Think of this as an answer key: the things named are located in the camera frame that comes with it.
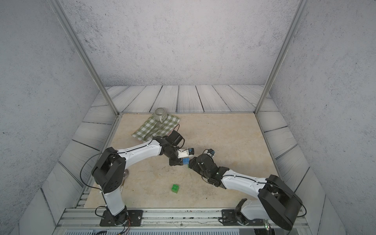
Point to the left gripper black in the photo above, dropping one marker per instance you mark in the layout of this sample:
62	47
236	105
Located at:
178	162

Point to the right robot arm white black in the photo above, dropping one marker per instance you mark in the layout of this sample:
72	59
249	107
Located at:
274	200

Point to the right aluminium frame post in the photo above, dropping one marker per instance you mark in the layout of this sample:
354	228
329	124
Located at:
282	53

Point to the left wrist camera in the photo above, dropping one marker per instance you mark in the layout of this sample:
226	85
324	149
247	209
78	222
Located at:
174	138

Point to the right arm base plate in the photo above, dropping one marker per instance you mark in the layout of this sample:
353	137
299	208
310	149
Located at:
230	217

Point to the green checkered cloth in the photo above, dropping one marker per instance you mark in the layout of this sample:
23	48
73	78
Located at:
152	128

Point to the light blue long lego brick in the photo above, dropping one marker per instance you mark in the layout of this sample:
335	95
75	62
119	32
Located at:
186	161

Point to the aluminium front rail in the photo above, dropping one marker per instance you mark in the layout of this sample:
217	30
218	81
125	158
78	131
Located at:
159	221

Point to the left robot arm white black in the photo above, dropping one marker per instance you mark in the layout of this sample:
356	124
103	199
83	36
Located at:
109	169

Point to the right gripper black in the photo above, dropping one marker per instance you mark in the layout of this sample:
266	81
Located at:
196	166

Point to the green lego brick near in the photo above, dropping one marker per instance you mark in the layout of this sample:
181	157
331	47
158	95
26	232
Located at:
175	188

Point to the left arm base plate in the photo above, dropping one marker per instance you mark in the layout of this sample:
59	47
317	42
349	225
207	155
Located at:
128	217

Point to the left aluminium frame post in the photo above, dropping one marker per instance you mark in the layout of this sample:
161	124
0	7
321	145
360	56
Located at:
65	23

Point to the aluminium frame post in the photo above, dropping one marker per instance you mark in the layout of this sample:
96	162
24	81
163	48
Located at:
282	53
65	23

